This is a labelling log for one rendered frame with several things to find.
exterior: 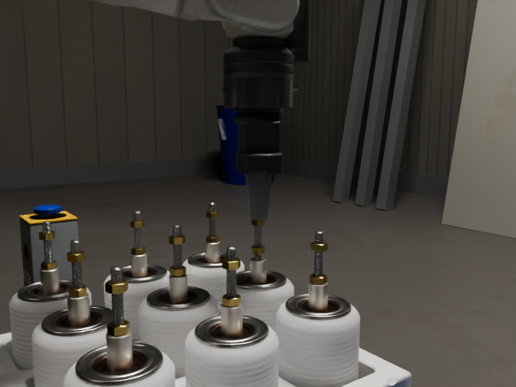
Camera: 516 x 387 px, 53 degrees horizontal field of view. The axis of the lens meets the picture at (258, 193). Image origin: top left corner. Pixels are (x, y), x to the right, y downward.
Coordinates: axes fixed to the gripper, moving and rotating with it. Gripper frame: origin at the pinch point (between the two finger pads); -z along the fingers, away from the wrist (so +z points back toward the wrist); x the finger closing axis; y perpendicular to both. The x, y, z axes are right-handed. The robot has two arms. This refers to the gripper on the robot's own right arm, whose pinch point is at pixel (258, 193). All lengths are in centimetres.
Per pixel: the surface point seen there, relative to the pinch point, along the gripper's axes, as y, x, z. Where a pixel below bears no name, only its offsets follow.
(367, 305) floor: 31, -55, -37
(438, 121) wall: 116, -227, 7
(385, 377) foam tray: 13.5, 13.3, -18.9
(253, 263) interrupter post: -0.7, 0.9, -9.2
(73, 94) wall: -109, -297, 24
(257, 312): -0.3, 4.7, -14.3
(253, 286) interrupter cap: -0.8, 3.6, -11.4
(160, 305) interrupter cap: -11.7, 9.4, -11.5
